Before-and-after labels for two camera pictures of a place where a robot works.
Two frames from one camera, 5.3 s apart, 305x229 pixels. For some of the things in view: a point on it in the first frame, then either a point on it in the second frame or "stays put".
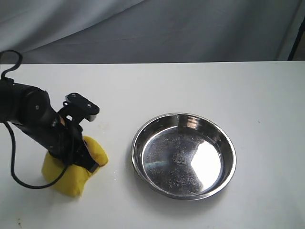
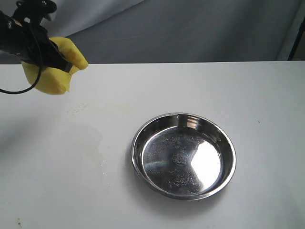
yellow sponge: (71, 182) -> (53, 80)
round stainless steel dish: (183, 156) stays put
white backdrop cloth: (68, 31) stays put
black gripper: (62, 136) -> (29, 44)
